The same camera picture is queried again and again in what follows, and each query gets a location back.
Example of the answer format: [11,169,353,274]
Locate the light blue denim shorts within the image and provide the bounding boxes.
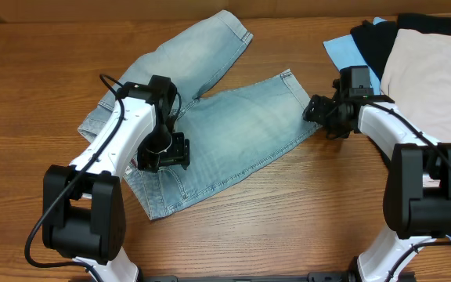
[77,9,323,221]

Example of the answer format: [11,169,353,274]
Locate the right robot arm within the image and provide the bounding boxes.
[303,66,451,281]

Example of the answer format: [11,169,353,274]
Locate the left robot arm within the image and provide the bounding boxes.
[24,74,190,281]

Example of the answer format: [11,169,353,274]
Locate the black garment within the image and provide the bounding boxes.
[351,14,451,81]

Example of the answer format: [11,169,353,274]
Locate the beige pink shorts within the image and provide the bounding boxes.
[381,29,451,143]

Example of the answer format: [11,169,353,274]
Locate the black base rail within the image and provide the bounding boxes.
[135,271,361,282]

